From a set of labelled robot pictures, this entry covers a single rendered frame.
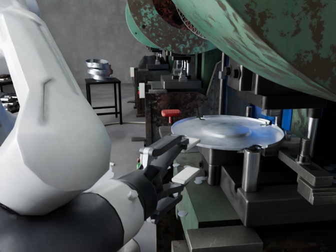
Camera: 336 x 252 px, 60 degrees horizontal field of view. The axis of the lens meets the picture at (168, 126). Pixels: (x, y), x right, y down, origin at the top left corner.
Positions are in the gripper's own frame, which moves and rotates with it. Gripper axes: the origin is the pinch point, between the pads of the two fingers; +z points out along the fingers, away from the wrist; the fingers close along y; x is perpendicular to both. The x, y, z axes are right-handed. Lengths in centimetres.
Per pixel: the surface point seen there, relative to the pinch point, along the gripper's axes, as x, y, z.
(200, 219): -2.8, -13.4, 0.5
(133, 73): 246, -17, 300
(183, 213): 1.1, -13.1, 0.3
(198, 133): 5.0, 0.5, 15.6
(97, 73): 228, -7, 208
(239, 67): -3.9, 17.0, 19.3
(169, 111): 28.4, -1.0, 40.2
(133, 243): 54, -71, 46
